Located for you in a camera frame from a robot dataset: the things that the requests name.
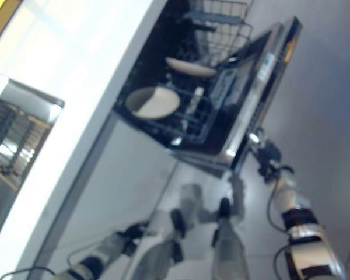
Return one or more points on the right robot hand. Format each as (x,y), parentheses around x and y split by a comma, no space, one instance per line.
(268,156)

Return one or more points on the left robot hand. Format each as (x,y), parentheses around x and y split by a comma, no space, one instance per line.
(134,233)

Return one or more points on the cream ceramic plate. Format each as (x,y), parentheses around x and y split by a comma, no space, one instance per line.
(189,68)
(154,103)

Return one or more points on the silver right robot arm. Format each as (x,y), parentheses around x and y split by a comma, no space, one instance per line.
(303,233)

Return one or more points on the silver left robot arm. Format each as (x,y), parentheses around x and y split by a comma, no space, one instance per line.
(96,256)

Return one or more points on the dishwasher door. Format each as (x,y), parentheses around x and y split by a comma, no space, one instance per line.
(259,96)

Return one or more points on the grey dishwasher cutlery basket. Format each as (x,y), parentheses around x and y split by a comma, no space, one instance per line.
(224,84)

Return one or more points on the black dish drying rack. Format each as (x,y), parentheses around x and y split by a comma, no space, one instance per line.
(14,140)

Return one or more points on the yellow glass window dark frame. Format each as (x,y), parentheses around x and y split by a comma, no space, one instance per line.
(0,17)

